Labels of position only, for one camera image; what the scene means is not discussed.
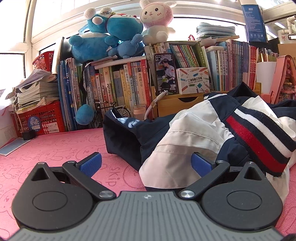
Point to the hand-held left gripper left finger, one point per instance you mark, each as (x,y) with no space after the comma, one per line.
(90,162)

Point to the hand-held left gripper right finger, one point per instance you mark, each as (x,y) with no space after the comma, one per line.
(201,163)

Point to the navy and white jacket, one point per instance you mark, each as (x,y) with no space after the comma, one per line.
(185,139)

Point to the blue plush ball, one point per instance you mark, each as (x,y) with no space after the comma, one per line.
(85,114)

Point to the miniature bicycle model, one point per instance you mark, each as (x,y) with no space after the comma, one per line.
(122,112)

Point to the red plastic crate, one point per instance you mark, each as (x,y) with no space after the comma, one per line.
(50,115)

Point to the wooden drawer organizer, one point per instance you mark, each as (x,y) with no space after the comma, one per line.
(173,104)

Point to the small black box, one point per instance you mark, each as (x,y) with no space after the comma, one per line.
(28,135)

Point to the pink translucent cup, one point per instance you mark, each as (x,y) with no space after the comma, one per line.
(139,112)

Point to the light blue notebook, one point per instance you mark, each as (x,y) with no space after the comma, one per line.
(13,147)

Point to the row of tall children's books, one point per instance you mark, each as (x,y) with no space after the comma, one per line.
(115,85)

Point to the white printed carton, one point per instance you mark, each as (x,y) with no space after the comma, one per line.
(193,81)

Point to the white text board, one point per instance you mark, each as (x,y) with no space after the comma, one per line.
(8,129)

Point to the stack of workbooks and papers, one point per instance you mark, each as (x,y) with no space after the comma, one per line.
(37,90)

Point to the black smartphone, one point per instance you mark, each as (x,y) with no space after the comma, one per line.
(165,74)

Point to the row of books on organizer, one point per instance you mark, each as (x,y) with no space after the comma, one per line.
(231,67)

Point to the white paper sheet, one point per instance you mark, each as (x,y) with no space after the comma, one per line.
(8,102)

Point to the white container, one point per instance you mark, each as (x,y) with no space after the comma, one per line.
(266,76)

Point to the red plastic basket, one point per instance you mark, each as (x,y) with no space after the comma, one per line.
(45,60)

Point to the grey leaning board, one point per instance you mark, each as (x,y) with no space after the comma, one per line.
(60,53)

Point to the large blue plush toy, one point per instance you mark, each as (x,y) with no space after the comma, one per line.
(92,46)

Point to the small blue plush toy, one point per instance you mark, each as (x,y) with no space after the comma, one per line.
(127,46)

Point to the stack of blue folders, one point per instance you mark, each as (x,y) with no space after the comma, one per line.
(217,30)

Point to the blue plush toy with cap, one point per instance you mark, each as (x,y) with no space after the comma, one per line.
(122,25)

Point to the white plastic pipe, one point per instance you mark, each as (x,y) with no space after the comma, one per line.
(286,30)

